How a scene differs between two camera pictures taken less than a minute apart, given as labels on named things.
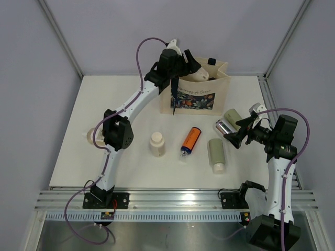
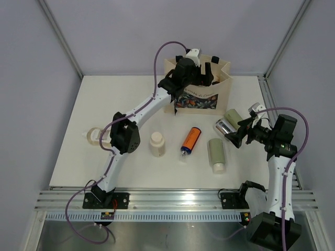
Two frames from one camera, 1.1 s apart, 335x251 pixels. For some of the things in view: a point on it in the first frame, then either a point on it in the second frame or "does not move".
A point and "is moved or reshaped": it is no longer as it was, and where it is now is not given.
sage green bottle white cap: [217, 156] does not move
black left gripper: [191, 66] -> [200, 80]
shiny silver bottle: [224, 127] does not move
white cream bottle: [200, 75] is moved or reshaped
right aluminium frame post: [303, 7] does not move
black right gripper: [236, 138] does not move
